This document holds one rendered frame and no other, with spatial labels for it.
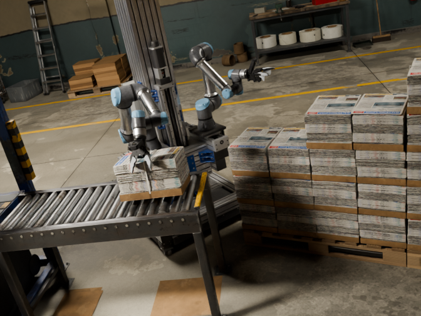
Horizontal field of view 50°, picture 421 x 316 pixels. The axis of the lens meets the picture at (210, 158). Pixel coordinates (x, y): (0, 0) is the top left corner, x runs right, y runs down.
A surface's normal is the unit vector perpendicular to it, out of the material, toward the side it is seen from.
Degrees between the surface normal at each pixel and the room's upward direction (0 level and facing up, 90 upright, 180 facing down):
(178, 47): 90
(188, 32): 90
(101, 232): 90
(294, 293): 0
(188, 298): 0
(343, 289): 0
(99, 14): 90
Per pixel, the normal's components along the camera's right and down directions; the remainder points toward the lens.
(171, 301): -0.18, -0.90
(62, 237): -0.09, 0.42
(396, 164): -0.44, 0.43
